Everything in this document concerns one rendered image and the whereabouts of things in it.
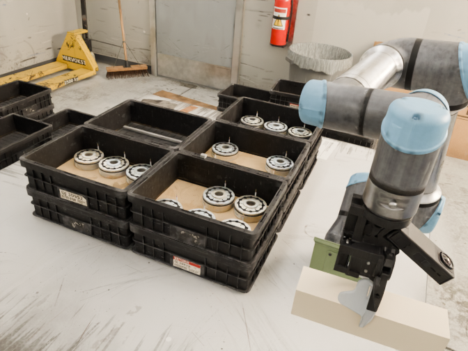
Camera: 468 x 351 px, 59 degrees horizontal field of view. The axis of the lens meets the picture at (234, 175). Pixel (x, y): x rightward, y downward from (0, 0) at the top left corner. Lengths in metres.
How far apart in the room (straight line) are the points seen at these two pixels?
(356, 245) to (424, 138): 0.19
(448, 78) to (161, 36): 4.11
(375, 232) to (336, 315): 0.17
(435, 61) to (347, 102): 0.38
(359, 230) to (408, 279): 0.81
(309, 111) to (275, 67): 3.70
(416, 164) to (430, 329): 0.29
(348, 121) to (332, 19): 3.49
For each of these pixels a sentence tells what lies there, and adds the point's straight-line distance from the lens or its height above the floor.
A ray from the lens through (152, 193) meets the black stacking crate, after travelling 1.33.
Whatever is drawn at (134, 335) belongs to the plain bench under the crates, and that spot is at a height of 0.70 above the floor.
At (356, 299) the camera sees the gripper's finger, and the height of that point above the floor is 1.12.
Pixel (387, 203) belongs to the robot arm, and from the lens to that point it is 0.59.
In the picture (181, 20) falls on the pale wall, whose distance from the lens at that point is 4.70.
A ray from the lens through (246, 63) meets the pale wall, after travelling 4.48.
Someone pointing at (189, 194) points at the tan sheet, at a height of 0.83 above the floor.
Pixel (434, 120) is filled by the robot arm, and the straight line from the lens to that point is 0.54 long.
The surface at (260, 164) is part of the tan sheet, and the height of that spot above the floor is 0.83.
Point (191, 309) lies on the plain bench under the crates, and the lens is 1.19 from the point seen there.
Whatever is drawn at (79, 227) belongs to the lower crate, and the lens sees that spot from 1.44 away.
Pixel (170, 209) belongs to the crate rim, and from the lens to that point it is 1.15.
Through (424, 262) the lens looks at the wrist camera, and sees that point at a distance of 0.66.
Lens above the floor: 1.61
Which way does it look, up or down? 32 degrees down
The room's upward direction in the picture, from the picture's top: 5 degrees clockwise
